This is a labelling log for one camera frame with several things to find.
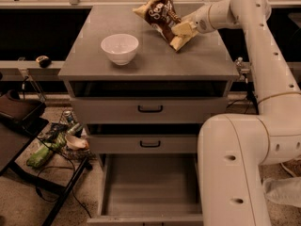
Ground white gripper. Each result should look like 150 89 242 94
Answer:
170 5 215 52

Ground brown chip bag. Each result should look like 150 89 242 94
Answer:
133 0 189 45

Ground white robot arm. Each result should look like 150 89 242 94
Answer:
184 0 301 226

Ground grey drawer cabinet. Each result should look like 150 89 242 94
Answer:
57 3 240 226

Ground top grey drawer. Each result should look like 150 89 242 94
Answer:
71 97 228 124

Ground grey drawer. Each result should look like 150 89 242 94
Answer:
87 135 198 153
87 153 203 226
71 97 228 124

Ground middle grey drawer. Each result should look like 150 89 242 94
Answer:
87 135 198 153

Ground bottom grey drawer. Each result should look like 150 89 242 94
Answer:
87 153 203 226

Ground green snack bag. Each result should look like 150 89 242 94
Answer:
26 132 66 169

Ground white ceramic bowl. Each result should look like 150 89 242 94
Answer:
101 34 139 66

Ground black tripod stand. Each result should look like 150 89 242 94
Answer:
234 56 259 114

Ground soda can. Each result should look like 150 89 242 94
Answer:
63 110 75 125

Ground black yellow tape measure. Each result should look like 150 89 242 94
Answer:
36 56 52 69

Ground small white bowl on floor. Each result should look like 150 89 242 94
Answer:
65 135 87 151

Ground dark brown tray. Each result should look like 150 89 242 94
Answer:
0 89 46 126

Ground grey trouser leg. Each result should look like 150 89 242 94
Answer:
262 177 301 208

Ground black side table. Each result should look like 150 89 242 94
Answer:
0 118 92 226

